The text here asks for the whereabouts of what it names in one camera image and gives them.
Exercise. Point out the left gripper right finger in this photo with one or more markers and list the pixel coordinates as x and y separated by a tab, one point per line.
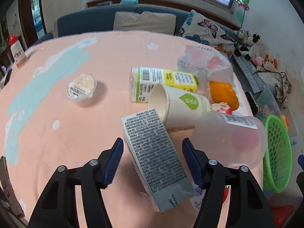
248	206

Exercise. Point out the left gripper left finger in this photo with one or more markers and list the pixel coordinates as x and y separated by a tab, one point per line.
56	206

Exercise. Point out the translucent yogurt tub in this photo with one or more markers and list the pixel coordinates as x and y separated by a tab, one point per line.
231	140

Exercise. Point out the grey white milk carton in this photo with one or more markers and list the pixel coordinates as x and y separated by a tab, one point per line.
156	160

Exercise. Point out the red white wrapper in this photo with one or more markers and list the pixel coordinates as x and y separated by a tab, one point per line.
221	107

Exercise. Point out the orange peel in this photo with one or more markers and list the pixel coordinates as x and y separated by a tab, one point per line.
224	92

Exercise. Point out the white paper cup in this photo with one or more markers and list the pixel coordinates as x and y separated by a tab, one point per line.
177	108

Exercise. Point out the small clear jelly cup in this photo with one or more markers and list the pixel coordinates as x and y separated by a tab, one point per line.
81	89

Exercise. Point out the yellow green juice box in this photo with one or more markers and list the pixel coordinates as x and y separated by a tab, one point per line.
143	79

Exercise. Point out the green plastic basket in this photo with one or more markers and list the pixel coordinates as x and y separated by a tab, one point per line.
277	161

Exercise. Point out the red plastic stool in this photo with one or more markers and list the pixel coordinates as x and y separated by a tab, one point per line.
281	214

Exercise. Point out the yellow duck toy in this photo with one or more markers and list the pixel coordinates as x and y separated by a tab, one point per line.
285	121

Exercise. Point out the clear plastic storage box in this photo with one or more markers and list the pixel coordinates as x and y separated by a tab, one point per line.
269	105

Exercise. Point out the black remote control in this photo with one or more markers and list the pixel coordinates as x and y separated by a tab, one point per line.
252	103

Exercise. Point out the pink patterned tablecloth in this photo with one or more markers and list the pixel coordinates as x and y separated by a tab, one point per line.
41	130

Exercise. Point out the grey patterned blanket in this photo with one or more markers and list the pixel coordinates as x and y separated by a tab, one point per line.
249	74

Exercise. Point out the beige crumpled cloth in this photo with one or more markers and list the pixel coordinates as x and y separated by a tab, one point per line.
278	80

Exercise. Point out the orange fox plush toy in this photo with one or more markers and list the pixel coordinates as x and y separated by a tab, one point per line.
273	61

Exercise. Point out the pink pig plush toy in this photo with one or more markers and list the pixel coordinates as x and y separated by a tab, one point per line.
257	61

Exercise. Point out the cow plush toy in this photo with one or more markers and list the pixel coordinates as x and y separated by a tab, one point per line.
249	44

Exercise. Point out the red capped white bottle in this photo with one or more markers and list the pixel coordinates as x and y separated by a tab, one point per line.
17	51

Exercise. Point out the butterfly print pillow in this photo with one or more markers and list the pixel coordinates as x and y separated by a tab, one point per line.
202	30

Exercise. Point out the colourful pinwheel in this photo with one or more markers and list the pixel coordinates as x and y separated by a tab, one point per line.
243	7

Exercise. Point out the beige cushion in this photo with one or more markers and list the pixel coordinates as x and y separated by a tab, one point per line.
164	23

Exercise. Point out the teal tissue pack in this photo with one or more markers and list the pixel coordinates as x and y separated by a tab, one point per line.
129	2

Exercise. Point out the dark wooden door frame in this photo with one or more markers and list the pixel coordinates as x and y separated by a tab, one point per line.
32	20

